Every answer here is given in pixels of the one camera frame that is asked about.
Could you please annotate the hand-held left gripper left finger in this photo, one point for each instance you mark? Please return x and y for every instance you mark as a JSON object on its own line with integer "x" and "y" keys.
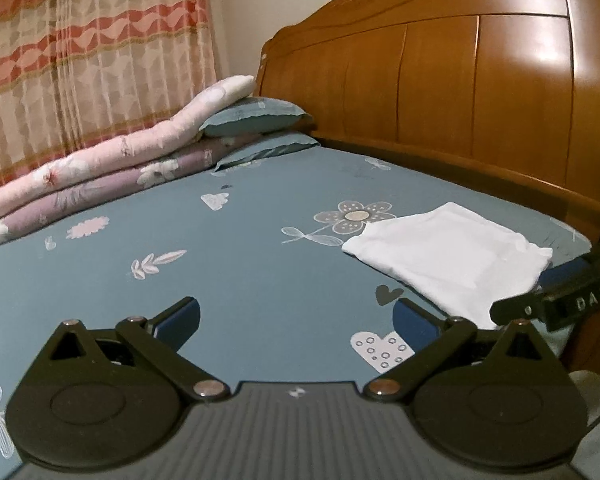
{"x": 180, "y": 317}

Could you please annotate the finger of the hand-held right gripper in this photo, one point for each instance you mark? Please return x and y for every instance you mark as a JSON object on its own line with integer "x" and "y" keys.
{"x": 517, "y": 309}
{"x": 565, "y": 271}

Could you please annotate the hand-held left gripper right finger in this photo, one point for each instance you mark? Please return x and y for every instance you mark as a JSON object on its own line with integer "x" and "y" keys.
{"x": 412, "y": 325}

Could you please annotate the white long-sleeved printed shirt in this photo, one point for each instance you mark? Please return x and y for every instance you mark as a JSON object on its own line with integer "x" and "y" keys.
{"x": 455, "y": 255}

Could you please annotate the blue floral bed sheet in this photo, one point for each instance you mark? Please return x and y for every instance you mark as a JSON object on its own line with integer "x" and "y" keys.
{"x": 230, "y": 250}

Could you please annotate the purple floral quilt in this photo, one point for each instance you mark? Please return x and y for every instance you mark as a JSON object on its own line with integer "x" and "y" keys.
{"x": 105, "y": 185}

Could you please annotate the pink floral quilt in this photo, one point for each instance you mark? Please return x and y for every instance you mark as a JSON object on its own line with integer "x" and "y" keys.
{"x": 130, "y": 145}

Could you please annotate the teal pillow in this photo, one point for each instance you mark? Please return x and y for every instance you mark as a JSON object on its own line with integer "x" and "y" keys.
{"x": 255, "y": 115}
{"x": 270, "y": 150}

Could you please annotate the wooden bed headboard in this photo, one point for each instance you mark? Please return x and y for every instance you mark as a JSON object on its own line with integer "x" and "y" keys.
{"x": 455, "y": 85}

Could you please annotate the patterned beige curtain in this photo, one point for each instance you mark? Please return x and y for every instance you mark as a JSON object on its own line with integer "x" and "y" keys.
{"x": 80, "y": 60}

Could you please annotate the wooden bed frame rail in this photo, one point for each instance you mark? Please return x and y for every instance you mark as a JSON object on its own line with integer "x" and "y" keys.
{"x": 592, "y": 340}

